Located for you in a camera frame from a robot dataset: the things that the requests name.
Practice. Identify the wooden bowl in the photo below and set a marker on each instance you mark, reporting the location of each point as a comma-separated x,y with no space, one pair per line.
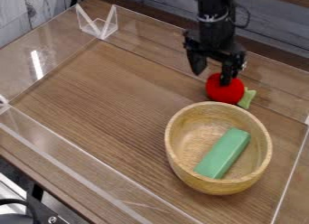
194,129

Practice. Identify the red plush strawberry toy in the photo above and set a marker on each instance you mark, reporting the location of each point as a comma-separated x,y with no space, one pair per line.
234,94

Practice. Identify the green rectangular block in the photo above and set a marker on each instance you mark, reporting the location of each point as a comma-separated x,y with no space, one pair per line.
223,154

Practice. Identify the clear acrylic corner bracket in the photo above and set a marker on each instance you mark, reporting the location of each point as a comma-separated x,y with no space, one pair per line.
99,28

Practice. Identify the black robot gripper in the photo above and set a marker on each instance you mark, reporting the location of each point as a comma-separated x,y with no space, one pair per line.
211,41

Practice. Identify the clear acrylic tray enclosure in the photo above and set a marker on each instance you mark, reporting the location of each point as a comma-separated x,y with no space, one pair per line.
83,125

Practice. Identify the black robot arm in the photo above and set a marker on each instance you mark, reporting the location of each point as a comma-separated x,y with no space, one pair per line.
215,10

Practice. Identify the black table leg bracket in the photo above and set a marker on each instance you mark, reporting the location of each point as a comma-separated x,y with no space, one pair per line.
45,215

